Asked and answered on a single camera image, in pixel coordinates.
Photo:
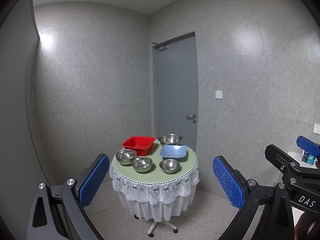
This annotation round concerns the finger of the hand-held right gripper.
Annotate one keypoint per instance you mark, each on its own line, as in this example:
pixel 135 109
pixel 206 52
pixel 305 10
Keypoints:
pixel 277 156
pixel 308 146

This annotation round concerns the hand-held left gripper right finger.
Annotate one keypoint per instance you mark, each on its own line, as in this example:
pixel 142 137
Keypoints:
pixel 227 182

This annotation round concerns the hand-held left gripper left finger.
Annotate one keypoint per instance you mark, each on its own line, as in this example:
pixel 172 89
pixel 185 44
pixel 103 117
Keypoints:
pixel 93 180

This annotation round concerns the small steel bowl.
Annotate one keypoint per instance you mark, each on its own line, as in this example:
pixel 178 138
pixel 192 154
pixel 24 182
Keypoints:
pixel 125 156
pixel 169 166
pixel 142 164

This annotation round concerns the red plastic basin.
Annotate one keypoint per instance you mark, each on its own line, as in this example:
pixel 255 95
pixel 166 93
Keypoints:
pixel 138 145

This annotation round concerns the blue square plate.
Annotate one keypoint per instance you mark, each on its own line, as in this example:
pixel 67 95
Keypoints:
pixel 173 152

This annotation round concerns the large steel bowl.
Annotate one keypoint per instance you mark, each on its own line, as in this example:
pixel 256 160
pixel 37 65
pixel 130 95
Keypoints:
pixel 170 139

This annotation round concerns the person's right hand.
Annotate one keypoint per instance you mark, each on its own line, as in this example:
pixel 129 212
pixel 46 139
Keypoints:
pixel 306 226

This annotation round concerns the blue box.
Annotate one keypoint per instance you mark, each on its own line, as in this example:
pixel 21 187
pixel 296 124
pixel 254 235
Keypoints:
pixel 308 158

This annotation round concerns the white side shelf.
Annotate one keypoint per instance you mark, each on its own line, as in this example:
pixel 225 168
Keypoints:
pixel 293 156

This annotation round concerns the green round table mat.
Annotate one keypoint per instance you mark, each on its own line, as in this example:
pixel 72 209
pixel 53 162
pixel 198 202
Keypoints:
pixel 155 176

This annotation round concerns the round table with lace cloth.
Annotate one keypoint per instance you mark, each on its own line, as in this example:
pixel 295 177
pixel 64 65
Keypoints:
pixel 155 202

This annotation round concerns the white wheeled table base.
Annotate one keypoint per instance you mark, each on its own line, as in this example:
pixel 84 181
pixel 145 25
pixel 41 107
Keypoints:
pixel 160 225

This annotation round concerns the grey door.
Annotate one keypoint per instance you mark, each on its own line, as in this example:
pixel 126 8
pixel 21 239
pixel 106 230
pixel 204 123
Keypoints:
pixel 175 85

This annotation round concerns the door closer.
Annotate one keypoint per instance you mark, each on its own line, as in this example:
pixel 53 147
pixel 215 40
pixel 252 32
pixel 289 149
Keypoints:
pixel 161 47

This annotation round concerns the white wall outlet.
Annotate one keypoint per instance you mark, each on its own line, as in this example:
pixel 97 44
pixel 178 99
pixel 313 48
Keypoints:
pixel 317 129

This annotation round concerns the white light switch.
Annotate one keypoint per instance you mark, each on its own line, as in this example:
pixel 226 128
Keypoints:
pixel 219 94

